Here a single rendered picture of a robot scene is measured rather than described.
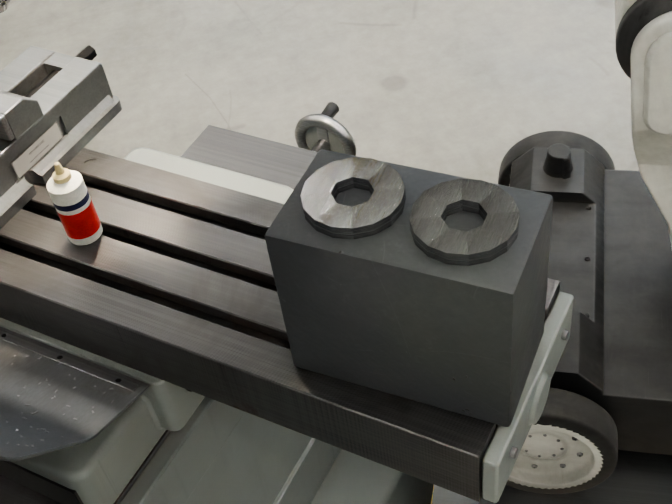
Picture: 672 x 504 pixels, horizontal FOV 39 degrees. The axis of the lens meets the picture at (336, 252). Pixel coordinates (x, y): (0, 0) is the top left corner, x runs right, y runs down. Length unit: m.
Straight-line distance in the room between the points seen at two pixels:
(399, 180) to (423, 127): 1.81
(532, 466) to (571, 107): 1.46
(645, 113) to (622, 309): 0.38
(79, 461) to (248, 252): 0.29
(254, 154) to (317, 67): 1.41
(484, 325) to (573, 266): 0.67
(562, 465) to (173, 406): 0.57
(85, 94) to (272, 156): 0.35
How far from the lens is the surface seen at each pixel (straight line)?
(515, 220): 0.79
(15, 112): 1.20
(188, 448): 1.23
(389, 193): 0.82
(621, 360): 1.38
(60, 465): 1.10
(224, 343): 1.00
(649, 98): 1.15
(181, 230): 1.12
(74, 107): 1.28
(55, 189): 1.10
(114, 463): 1.12
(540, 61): 2.86
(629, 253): 1.52
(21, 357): 1.15
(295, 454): 1.57
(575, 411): 1.30
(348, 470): 1.71
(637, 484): 1.48
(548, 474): 1.43
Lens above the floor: 1.66
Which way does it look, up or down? 46 degrees down
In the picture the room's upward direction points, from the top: 9 degrees counter-clockwise
